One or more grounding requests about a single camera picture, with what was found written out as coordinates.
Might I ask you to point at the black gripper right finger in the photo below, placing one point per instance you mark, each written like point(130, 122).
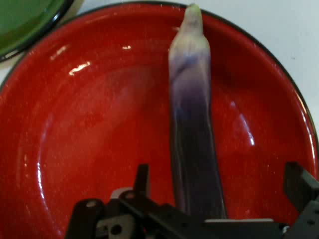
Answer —
point(297, 185)

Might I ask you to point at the purple toy eggplant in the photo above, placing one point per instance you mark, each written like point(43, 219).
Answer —
point(192, 124)

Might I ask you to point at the red enamel plate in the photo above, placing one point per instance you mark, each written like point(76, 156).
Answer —
point(94, 129)

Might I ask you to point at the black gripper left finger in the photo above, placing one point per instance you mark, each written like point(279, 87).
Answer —
point(142, 181)

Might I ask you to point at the green enamel plate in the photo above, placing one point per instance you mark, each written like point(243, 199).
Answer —
point(17, 22)

